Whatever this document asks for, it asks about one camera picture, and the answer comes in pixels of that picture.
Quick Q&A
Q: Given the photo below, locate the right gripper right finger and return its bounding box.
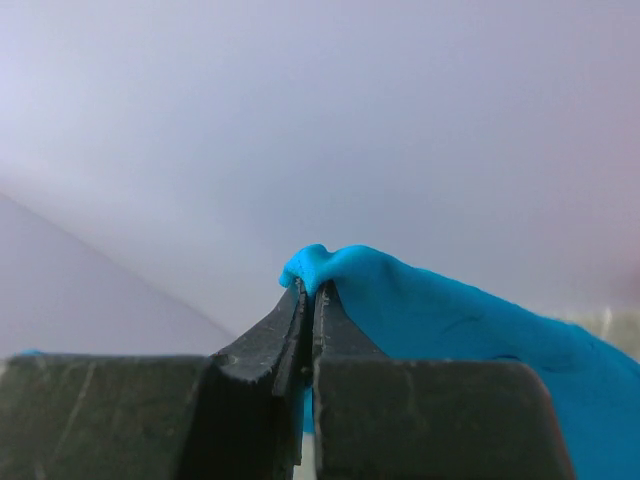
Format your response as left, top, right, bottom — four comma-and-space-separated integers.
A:
313, 282, 574, 479

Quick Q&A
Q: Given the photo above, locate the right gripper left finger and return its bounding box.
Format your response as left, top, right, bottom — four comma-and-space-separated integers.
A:
1, 284, 308, 479

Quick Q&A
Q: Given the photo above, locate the blue t shirt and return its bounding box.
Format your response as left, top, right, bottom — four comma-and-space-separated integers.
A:
281, 245, 639, 479

